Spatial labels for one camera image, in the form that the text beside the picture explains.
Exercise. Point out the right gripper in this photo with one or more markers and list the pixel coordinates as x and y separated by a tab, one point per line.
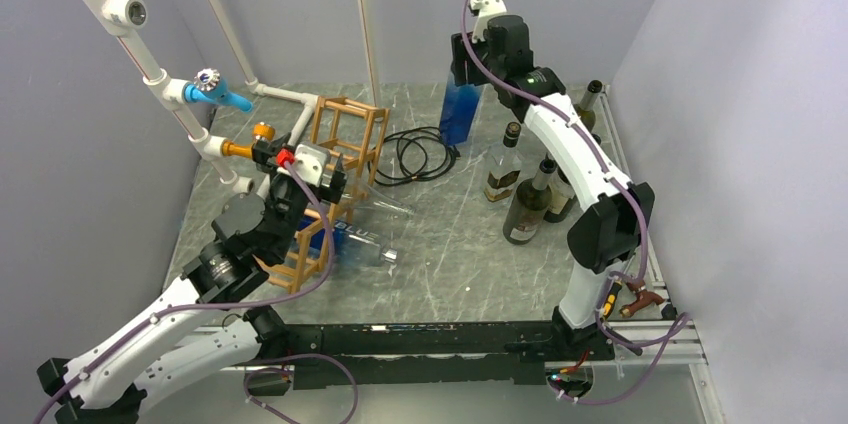
462	53

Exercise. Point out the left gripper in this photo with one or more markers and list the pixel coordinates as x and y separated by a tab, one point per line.
264	151

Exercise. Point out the tall blue square bottle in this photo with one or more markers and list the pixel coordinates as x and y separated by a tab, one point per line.
459	107

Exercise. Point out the wooden wine rack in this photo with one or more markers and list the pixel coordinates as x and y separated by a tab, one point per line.
349	134

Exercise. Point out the dark wine bottle front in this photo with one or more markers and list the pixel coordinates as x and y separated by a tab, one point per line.
530	202

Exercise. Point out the dark wine bottle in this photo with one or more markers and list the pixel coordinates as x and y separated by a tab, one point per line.
530	202
562	195

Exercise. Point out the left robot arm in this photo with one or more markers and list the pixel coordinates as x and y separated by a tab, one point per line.
206	319

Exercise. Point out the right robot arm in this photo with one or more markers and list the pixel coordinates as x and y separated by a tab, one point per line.
615	210

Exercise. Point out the clear liquor bottle black cap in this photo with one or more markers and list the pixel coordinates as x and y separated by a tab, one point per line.
504	164

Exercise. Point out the green wine bottle rear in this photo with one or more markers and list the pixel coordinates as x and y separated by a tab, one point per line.
585	107

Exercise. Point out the dark wine bottle right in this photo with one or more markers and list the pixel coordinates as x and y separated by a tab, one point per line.
562	195

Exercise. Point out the blue plastic faucet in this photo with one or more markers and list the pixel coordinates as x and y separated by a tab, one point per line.
209	86

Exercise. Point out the yellow black screwdriver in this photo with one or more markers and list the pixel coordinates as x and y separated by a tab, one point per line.
610	299

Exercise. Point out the brown faucet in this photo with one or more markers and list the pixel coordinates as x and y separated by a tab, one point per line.
643	298

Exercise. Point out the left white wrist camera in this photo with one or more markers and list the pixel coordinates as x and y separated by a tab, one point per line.
307	161

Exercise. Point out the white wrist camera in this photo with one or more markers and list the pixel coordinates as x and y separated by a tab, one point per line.
485	10
307	161

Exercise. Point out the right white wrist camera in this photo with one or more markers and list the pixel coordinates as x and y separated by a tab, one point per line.
485	10

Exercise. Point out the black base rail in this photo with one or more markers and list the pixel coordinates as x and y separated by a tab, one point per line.
521	352

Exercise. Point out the white PVC pipe frame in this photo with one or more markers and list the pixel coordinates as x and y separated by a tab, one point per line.
122	19

